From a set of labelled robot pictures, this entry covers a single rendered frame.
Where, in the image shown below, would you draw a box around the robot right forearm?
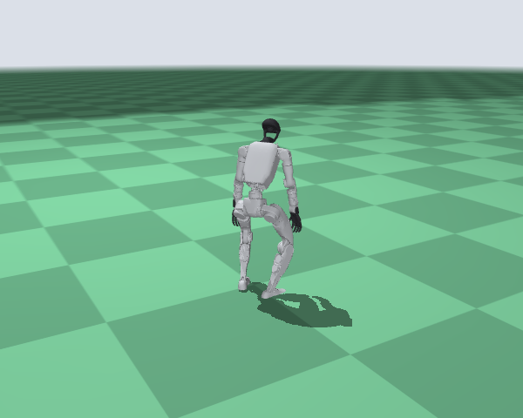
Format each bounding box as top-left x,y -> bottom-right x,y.
287,178 -> 299,213

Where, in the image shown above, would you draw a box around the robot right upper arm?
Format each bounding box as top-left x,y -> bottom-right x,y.
277,147 -> 294,188

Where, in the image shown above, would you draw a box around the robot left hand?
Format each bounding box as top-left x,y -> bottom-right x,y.
232,200 -> 240,226

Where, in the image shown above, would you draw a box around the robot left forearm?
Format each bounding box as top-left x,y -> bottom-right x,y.
233,178 -> 244,204

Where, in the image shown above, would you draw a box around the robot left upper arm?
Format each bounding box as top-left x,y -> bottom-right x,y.
235,145 -> 248,183

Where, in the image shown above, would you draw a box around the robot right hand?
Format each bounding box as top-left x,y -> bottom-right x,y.
289,207 -> 302,233

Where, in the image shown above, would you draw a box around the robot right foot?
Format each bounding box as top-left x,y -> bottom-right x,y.
261,288 -> 286,299

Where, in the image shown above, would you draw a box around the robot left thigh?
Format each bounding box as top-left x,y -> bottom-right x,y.
233,200 -> 253,244

